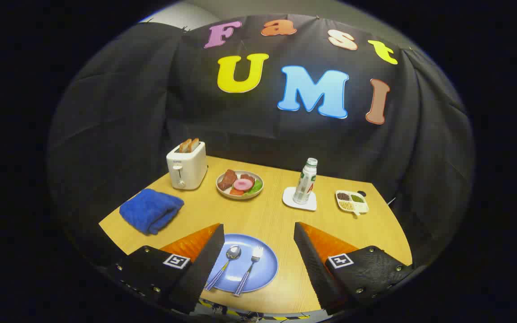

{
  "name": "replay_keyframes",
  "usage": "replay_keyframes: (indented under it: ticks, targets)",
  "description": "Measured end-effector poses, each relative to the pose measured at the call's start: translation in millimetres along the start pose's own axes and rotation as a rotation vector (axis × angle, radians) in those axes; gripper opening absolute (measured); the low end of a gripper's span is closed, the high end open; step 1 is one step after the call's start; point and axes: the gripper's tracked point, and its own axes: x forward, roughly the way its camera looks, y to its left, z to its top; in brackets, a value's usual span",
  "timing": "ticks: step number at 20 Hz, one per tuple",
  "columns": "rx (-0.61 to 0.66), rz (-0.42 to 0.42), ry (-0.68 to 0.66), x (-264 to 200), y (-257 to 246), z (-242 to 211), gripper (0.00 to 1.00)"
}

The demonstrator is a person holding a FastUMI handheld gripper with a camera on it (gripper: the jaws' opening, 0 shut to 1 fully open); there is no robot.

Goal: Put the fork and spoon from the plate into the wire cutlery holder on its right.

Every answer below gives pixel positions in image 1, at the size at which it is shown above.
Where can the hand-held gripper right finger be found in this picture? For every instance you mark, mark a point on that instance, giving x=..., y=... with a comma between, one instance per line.
x=314, y=269

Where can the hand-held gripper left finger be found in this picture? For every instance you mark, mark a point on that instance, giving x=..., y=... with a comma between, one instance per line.
x=204, y=264

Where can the blue round plate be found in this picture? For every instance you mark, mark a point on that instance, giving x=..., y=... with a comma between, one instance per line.
x=265, y=269

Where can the white square coaster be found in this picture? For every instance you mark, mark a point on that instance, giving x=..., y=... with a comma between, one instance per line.
x=289, y=199

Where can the grey food plate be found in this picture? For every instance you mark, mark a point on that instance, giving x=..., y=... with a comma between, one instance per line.
x=222, y=192

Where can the blue folded towel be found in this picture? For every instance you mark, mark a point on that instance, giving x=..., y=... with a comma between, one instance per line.
x=151, y=211

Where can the white divided grain dish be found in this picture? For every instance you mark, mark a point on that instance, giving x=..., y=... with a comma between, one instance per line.
x=352, y=202

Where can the orange carrot slice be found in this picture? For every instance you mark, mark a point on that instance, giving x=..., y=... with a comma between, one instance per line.
x=236, y=192

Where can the white drink bottle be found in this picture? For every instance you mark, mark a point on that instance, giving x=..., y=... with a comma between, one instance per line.
x=304, y=184

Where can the brown meat piece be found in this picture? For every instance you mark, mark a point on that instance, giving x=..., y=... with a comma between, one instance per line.
x=227, y=179

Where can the pink ham slice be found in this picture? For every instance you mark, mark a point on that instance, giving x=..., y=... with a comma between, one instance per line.
x=243, y=185

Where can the green lettuce leaf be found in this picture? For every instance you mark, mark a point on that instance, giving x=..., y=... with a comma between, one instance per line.
x=256, y=187

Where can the white toaster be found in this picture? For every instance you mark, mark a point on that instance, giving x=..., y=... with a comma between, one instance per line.
x=186, y=170

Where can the toast slice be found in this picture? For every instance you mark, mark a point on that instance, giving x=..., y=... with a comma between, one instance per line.
x=185, y=146
x=194, y=144

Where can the black backdrop cloth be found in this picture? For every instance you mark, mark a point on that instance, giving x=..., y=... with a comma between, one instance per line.
x=151, y=89

